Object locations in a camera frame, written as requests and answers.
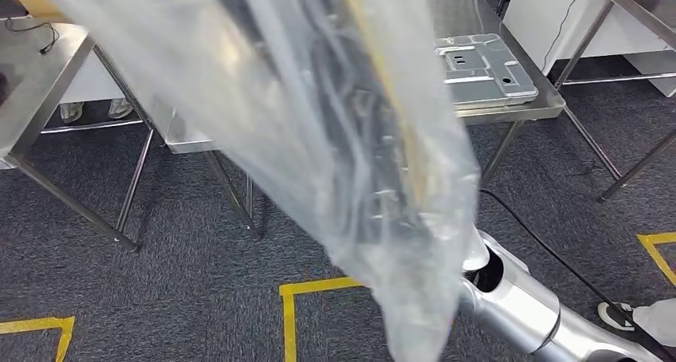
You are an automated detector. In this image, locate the stainless steel workbench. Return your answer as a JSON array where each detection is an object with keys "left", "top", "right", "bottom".
[{"left": 153, "top": 0, "right": 624, "bottom": 240}]

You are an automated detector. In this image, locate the large transparent plastic sheet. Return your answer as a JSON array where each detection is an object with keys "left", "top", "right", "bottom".
[{"left": 29, "top": 0, "right": 482, "bottom": 362}]

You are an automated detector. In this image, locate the yellow floor tape outline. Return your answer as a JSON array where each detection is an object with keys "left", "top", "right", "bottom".
[
  {"left": 636, "top": 231, "right": 676, "bottom": 288},
  {"left": 0, "top": 316, "right": 76, "bottom": 362},
  {"left": 278, "top": 276, "right": 365, "bottom": 362}
]

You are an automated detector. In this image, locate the grey sheet metal panel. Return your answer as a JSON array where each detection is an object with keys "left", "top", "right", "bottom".
[{"left": 434, "top": 32, "right": 540, "bottom": 112}]

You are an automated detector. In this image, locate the white cabinet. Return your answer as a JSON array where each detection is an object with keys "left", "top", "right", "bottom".
[{"left": 503, "top": 0, "right": 676, "bottom": 98}]

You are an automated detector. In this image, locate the white cabinet panel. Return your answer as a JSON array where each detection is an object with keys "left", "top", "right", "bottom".
[{"left": 53, "top": 50, "right": 128, "bottom": 105}]

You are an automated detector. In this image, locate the person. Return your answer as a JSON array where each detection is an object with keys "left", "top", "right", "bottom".
[
  {"left": 597, "top": 298, "right": 676, "bottom": 344},
  {"left": 57, "top": 97, "right": 135, "bottom": 124}
]

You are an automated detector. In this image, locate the brown cardboard box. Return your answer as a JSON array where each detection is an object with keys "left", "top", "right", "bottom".
[{"left": 14, "top": 0, "right": 73, "bottom": 24}]

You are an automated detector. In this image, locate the thin black cable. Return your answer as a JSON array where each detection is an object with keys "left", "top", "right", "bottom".
[{"left": 4, "top": 17, "right": 61, "bottom": 55}]

